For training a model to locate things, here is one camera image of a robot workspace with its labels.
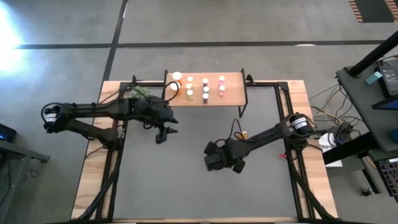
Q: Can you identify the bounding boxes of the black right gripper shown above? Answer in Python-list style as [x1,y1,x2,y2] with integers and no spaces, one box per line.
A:
[204,139,246,174]

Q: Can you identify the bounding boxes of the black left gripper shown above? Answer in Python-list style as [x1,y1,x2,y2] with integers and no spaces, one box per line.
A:
[136,102,179,144]

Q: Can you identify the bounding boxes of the small wooden shelf table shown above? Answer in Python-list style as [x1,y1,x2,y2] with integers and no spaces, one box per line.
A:
[162,68,249,118]

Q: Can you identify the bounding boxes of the green succulent in patterned pot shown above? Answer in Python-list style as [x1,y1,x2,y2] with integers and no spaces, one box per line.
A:
[129,86,154,100]

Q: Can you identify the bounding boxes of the gray table mat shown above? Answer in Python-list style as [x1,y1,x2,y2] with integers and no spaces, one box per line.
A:
[112,85,299,220]

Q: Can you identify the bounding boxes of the white paper sheet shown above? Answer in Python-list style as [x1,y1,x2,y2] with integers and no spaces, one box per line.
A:
[318,133,343,168]

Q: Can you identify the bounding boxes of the gray side table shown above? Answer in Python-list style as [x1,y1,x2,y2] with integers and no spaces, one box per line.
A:
[322,54,398,166]

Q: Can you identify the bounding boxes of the black floor stand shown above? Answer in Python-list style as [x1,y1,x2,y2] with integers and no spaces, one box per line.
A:
[0,138,50,215]

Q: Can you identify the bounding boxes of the black device with blue light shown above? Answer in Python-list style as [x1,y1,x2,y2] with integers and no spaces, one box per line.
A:
[0,123,18,144]

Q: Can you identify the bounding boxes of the backlit keyboard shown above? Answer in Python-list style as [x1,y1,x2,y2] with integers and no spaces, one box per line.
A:
[375,157,398,197]

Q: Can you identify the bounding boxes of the teal box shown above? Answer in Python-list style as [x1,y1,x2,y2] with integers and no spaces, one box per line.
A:
[364,71,383,85]

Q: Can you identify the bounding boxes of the black tablet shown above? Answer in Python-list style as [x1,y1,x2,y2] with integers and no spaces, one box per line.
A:
[371,95,398,111]

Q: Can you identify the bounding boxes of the black power adapter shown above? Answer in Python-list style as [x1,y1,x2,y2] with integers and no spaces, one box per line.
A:
[374,63,398,97]

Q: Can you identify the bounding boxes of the black hazard-striped floor mat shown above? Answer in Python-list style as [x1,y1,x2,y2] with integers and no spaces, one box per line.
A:
[348,0,398,24]

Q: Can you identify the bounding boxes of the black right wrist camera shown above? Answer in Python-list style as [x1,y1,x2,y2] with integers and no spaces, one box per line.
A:
[203,154,225,172]

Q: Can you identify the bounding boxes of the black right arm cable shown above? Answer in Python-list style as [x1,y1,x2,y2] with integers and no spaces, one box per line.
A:
[229,118,249,141]

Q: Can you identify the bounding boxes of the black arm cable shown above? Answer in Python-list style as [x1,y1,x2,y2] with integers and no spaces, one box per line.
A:
[229,118,249,141]
[119,81,181,105]

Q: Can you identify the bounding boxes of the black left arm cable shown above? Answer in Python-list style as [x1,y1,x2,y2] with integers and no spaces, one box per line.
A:
[119,81,181,105]

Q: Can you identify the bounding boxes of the black table frame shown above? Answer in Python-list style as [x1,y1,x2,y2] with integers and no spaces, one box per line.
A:
[70,79,338,224]

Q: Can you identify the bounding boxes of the black stand post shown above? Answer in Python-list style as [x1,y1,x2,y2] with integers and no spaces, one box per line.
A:
[348,30,398,78]

